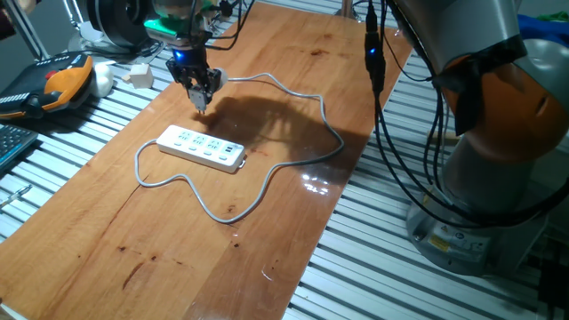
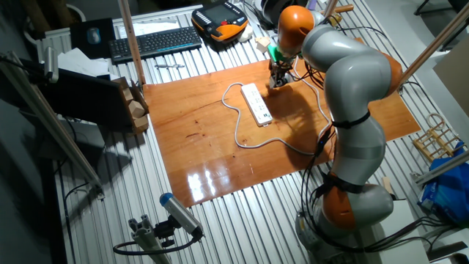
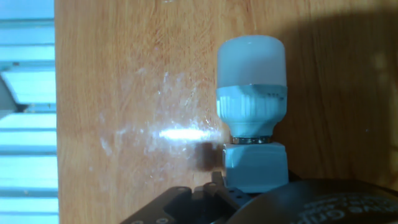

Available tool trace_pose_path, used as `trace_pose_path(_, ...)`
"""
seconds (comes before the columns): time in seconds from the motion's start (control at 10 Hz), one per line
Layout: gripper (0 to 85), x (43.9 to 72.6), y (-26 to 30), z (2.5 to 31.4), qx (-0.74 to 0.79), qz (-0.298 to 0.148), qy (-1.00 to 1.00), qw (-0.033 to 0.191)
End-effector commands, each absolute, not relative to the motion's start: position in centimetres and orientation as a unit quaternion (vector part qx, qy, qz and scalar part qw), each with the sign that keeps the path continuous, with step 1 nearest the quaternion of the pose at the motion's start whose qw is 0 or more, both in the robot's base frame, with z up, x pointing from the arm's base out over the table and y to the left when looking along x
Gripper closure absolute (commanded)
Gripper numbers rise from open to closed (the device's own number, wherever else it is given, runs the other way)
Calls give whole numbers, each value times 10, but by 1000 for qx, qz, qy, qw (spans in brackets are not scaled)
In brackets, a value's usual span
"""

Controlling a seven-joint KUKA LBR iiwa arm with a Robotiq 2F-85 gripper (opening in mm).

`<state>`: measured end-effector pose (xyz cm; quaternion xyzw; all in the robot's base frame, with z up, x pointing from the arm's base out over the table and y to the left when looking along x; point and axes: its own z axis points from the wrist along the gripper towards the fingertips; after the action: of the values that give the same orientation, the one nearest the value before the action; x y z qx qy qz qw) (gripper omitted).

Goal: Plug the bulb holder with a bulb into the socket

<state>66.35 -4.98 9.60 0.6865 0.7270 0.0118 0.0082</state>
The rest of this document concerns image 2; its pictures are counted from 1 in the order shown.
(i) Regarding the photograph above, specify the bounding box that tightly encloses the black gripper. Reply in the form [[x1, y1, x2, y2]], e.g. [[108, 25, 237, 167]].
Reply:
[[269, 60, 294, 88]]

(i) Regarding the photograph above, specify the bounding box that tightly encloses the white power strip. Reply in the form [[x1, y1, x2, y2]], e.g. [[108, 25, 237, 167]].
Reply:
[[240, 82, 274, 128]]

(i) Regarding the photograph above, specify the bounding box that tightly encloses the small white block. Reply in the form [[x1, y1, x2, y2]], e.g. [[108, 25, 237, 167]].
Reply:
[[255, 35, 271, 54]]

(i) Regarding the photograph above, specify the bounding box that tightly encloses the white rounded object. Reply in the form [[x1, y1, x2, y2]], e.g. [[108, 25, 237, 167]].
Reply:
[[237, 24, 254, 43]]

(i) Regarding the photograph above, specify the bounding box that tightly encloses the orange and black teach pendant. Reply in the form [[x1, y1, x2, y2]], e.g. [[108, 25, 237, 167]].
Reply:
[[191, 0, 249, 43]]

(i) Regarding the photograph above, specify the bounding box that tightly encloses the brown wooden board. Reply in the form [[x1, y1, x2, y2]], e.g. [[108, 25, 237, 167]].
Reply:
[[141, 36, 422, 209]]

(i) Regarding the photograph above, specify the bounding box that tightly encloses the white paper sheet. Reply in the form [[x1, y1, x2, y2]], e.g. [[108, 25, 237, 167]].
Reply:
[[116, 17, 181, 40]]

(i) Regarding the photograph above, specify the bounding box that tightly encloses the black keyboard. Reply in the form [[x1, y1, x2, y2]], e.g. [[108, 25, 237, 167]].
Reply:
[[108, 26, 203, 64]]

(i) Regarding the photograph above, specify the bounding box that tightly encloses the wooden rack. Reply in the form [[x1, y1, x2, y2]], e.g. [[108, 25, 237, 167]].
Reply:
[[413, 112, 463, 163]]

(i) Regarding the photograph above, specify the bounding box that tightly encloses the beige cardboard panel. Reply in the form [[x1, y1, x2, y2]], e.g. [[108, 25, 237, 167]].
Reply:
[[433, 34, 469, 118]]

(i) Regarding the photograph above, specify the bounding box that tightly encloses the aluminium bar by bag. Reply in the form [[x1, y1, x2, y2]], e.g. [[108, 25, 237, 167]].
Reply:
[[410, 150, 469, 186]]

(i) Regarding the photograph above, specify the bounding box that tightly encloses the grey computer mouse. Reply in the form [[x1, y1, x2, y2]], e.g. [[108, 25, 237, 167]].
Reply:
[[86, 26, 102, 45]]

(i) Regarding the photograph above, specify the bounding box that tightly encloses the black box with wooden edge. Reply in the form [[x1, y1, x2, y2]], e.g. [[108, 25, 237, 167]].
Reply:
[[20, 58, 150, 136]]

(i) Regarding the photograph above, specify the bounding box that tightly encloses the white paper stack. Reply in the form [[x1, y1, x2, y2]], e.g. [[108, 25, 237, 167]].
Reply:
[[56, 47, 111, 80]]

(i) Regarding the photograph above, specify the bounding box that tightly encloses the blue plastic bag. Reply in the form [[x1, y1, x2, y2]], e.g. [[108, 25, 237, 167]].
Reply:
[[417, 141, 469, 228]]

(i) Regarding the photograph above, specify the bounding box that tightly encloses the black mouse pad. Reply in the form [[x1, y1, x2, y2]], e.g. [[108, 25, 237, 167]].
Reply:
[[69, 17, 117, 59]]

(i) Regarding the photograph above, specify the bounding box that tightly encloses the short aluminium profile stub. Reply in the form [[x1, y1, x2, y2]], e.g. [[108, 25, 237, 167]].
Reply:
[[128, 215, 173, 264]]

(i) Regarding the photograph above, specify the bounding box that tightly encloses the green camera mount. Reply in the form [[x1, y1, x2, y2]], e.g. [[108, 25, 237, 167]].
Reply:
[[266, 42, 294, 64]]

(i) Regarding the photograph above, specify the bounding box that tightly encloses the grey power strip cable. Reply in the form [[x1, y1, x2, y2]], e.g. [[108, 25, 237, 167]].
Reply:
[[221, 56, 333, 156]]

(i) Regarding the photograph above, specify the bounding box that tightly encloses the upright wooden post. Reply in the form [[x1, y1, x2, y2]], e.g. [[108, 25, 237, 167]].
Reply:
[[322, 0, 355, 15]]

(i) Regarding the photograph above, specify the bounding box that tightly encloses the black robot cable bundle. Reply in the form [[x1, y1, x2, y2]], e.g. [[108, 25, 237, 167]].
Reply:
[[300, 124, 469, 254]]

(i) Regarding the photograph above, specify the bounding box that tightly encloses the wooden frame pole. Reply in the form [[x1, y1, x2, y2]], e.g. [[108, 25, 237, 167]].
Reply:
[[117, 0, 147, 87], [397, 1, 469, 87]]

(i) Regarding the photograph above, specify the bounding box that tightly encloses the silver depth camera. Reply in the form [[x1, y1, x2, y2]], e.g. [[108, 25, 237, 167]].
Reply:
[[43, 46, 60, 84], [159, 192, 204, 238]]

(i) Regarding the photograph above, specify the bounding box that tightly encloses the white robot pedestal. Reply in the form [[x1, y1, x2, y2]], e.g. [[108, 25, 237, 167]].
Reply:
[[361, 199, 432, 264]]

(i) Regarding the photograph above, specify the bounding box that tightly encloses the black camera bracket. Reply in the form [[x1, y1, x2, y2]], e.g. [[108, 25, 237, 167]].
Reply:
[[153, 216, 177, 249]]

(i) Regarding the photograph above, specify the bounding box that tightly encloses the black camera cable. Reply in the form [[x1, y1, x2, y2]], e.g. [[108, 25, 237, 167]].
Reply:
[[112, 229, 204, 257]]

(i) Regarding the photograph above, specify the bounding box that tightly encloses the long aluminium frame bar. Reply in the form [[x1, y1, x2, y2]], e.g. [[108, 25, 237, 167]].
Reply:
[[0, 51, 106, 201]]

